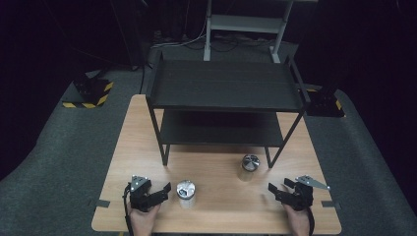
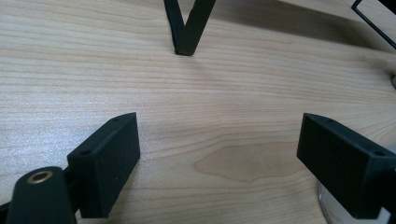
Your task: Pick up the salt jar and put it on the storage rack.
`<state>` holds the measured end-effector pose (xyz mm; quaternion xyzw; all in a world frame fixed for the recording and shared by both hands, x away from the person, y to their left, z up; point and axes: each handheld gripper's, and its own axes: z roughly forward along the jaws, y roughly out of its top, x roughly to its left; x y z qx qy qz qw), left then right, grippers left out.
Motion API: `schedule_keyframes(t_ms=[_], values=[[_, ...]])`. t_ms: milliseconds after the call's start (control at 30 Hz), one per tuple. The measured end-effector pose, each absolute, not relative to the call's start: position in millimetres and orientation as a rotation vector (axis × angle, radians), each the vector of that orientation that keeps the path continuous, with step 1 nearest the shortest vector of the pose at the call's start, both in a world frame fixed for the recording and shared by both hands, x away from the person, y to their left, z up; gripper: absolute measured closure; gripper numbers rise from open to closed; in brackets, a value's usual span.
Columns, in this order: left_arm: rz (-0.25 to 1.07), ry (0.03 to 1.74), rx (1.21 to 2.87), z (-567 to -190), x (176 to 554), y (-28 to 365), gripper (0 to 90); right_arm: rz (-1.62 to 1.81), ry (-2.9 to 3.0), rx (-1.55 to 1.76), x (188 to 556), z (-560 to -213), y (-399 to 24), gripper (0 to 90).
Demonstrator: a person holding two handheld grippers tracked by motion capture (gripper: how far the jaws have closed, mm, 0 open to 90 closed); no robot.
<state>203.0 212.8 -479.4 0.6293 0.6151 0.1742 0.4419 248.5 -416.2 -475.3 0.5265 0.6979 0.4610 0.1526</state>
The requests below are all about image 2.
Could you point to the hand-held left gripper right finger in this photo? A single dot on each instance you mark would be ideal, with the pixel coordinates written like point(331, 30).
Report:
point(339, 165)

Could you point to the beige object with black clamp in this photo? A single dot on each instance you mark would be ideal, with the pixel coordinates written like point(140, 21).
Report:
point(394, 82)

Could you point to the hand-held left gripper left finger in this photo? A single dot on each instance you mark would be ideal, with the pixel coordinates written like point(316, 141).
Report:
point(106, 168)

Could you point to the clear round container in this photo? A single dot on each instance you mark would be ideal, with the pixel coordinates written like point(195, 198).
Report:
point(336, 214)

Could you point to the black metal rack leg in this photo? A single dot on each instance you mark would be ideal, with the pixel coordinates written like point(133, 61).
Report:
point(186, 40)

